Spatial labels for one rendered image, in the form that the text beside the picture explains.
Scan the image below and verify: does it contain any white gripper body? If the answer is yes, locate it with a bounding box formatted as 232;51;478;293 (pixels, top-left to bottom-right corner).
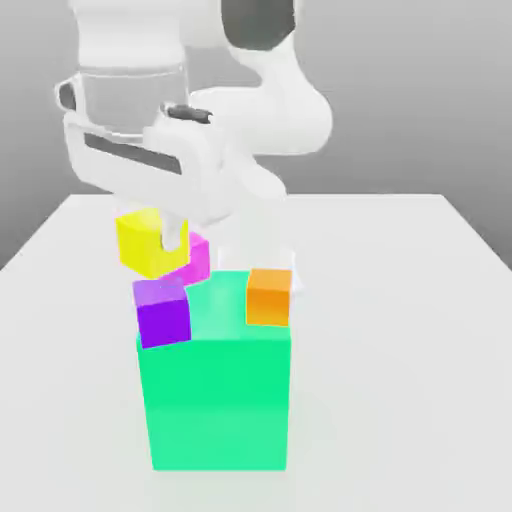
62;111;229;226

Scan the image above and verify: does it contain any small yellow cube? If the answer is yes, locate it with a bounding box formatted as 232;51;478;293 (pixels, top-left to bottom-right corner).
115;207;191;280

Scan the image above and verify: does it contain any small magenta cube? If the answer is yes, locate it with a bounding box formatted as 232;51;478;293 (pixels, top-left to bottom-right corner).
159;230;212;287

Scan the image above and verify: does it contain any small purple cube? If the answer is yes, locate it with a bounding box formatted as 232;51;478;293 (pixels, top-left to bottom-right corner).
132;275;193;350

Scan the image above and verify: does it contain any small orange cube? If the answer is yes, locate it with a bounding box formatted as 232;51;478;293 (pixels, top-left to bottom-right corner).
245;267;293;328

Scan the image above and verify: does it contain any large green box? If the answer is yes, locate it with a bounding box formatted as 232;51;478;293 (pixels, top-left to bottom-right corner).
135;270;292;472

